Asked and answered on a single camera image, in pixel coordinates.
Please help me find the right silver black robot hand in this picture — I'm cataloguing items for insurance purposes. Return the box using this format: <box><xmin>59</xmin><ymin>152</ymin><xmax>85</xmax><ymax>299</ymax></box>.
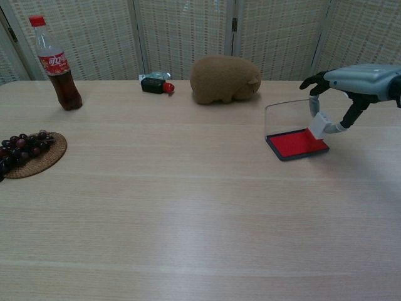
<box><xmin>299</xmin><ymin>64</ymin><xmax>394</xmax><ymax>134</ymax></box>

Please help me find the white red stamp block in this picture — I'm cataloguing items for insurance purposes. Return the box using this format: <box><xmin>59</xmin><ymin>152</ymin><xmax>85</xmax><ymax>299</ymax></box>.
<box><xmin>308</xmin><ymin>112</ymin><xmax>335</xmax><ymax>140</ymax></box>

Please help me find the red ink pad clear lid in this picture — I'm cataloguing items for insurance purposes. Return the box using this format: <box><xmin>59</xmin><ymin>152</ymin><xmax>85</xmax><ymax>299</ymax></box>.
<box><xmin>264</xmin><ymin>98</ymin><xmax>331</xmax><ymax>163</ymax></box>

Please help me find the small black red bottle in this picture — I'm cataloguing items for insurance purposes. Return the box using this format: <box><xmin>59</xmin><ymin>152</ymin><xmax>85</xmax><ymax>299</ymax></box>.
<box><xmin>140</xmin><ymin>78</ymin><xmax>176</xmax><ymax>96</ymax></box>

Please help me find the woven folding screen panel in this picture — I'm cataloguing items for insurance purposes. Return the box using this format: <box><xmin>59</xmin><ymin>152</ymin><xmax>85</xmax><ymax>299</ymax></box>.
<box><xmin>133</xmin><ymin>0</ymin><xmax>241</xmax><ymax>81</ymax></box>
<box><xmin>0</xmin><ymin>0</ymin><xmax>148</xmax><ymax>82</ymax></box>
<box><xmin>0</xmin><ymin>6</ymin><xmax>32</xmax><ymax>87</ymax></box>
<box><xmin>231</xmin><ymin>0</ymin><xmax>330</xmax><ymax>82</ymax></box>
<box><xmin>311</xmin><ymin>0</ymin><xmax>401</xmax><ymax>82</ymax></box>

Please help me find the brown plush animal toy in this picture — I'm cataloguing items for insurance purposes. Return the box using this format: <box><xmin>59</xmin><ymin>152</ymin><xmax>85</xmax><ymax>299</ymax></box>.
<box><xmin>190</xmin><ymin>55</ymin><xmax>263</xmax><ymax>105</ymax></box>

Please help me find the clear crumpled plastic bottle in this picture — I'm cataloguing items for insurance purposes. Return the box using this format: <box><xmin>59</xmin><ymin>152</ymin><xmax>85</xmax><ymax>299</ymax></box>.
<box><xmin>138</xmin><ymin>71</ymin><xmax>172</xmax><ymax>83</ymax></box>

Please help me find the cola bottle red cap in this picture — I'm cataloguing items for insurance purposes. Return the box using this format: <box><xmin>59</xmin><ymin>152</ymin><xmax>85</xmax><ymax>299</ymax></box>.
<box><xmin>29</xmin><ymin>14</ymin><xmax>84</xmax><ymax>112</ymax></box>

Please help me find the round woven rattan coaster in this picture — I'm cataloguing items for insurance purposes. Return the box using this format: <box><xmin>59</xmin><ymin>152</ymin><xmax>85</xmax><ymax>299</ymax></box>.
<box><xmin>4</xmin><ymin>131</ymin><xmax>68</xmax><ymax>180</ymax></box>

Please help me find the dark red grape bunch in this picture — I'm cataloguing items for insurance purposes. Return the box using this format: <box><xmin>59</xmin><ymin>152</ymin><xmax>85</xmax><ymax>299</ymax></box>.
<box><xmin>0</xmin><ymin>130</ymin><xmax>56</xmax><ymax>183</ymax></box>

